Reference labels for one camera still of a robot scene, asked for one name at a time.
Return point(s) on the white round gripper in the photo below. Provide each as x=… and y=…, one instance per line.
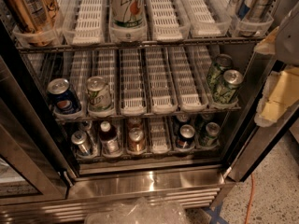
x=288, y=44

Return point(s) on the silver blue can top right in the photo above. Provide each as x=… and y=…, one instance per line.
x=248, y=10

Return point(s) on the green can bottom front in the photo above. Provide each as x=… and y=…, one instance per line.
x=209, y=135

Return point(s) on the blue can bottom front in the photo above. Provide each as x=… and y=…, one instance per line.
x=185, y=136

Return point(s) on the copper can bottom front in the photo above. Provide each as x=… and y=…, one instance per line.
x=136, y=140

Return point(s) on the white 7up can top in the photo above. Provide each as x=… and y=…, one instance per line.
x=127, y=13

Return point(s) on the stainless steel fridge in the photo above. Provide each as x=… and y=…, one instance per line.
x=157, y=84

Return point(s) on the white green soda can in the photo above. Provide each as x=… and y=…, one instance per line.
x=99, y=96

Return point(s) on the silver can bottom left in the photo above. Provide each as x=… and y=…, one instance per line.
x=82, y=142

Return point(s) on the blue pepsi can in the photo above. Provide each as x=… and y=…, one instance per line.
x=64, y=97

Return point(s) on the gold can top shelf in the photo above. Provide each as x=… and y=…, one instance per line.
x=35, y=18

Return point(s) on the fridge glass door left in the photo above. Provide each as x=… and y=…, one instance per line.
x=31, y=141

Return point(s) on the blue tape cross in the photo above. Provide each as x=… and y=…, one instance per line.
x=215, y=215

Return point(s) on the dark bottle white cap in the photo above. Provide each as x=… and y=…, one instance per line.
x=108, y=137

